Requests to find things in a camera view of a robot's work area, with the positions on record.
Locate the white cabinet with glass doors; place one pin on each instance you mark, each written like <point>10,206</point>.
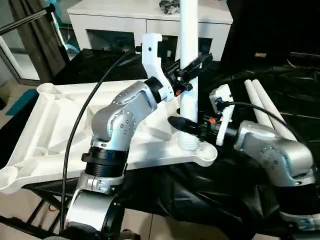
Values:
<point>112,22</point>

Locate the black folding table frame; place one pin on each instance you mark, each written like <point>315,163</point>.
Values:
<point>37,215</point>

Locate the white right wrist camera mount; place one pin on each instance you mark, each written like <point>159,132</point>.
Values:
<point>223,107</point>

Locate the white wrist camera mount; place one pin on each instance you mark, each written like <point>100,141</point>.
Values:
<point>223,107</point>
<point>151,57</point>

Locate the black plastic mat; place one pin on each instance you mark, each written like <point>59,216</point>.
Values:
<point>200,190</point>

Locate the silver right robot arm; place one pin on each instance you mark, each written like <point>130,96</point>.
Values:
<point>275,155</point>

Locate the clear bag of black parts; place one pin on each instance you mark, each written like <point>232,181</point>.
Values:
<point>170,6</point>

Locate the dark metal rod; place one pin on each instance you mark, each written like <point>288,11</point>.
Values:
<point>305,54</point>

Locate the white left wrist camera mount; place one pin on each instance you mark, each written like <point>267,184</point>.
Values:
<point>151,57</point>

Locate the white plastic table leg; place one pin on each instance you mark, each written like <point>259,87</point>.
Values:
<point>252,95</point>
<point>270,107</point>
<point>189,32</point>

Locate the white plastic table top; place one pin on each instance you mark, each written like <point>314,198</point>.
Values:
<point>50,125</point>

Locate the blue flat board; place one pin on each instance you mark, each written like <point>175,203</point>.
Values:
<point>21,102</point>

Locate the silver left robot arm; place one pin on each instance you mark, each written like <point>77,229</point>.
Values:
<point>117,115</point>

